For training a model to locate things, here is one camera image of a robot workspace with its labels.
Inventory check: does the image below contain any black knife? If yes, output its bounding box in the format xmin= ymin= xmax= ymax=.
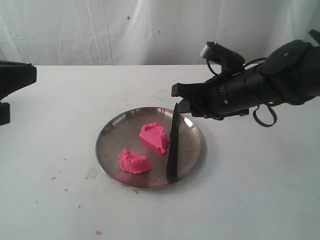
xmin=166 ymin=103 xmax=180 ymax=184

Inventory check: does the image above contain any pink clay half piece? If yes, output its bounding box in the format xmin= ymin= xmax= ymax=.
xmin=118 ymin=148 xmax=152 ymax=175

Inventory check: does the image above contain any white backdrop curtain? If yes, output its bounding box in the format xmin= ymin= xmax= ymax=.
xmin=0 ymin=0 xmax=320 ymax=65

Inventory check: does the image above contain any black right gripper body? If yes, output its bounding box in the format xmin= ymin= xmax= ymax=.
xmin=185 ymin=67 xmax=265 ymax=120

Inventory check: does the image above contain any round steel plate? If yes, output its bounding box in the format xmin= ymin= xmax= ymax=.
xmin=95 ymin=107 xmax=205 ymax=189

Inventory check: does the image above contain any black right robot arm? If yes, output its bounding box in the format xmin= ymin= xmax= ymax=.
xmin=171 ymin=40 xmax=320 ymax=121

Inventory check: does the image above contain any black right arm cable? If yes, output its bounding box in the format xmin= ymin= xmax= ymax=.
xmin=204 ymin=57 xmax=278 ymax=128

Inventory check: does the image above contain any pink clay lump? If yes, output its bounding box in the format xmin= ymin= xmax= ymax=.
xmin=139 ymin=122 xmax=169 ymax=154

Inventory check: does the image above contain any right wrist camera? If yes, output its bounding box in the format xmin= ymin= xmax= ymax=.
xmin=200 ymin=41 xmax=245 ymax=76

